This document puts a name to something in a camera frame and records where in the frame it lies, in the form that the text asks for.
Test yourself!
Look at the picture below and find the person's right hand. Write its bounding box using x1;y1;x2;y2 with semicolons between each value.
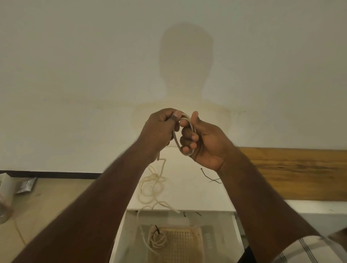
179;111;237;173

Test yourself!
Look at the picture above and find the person's left hand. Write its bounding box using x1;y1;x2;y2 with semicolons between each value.
138;108;181;163

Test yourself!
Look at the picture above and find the long white cord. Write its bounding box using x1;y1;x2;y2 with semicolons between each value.
136;112;197;239

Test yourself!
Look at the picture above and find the person's right forearm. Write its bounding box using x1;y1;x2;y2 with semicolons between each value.
217;146;326;263

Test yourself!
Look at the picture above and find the person's left forearm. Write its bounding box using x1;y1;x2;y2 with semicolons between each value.
12;137;163;263

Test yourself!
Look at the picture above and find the white drawer cabinet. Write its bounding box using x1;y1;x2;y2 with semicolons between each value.
110;148;246;263

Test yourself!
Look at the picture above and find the white power strip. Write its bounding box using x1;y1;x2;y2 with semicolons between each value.
203;225;226;253

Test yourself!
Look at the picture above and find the woven rattan basket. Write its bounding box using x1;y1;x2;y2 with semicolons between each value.
148;227;204;263

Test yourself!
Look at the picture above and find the wooden panel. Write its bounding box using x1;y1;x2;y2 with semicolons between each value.
237;147;347;202

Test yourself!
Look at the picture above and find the silver foil packet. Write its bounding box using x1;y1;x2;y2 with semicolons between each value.
16;177;37;195

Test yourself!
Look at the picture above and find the striped white cloth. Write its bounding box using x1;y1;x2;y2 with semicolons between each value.
271;234;347;263

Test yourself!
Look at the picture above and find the tied white cord bundle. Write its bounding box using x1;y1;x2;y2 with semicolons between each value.
141;225;168;256

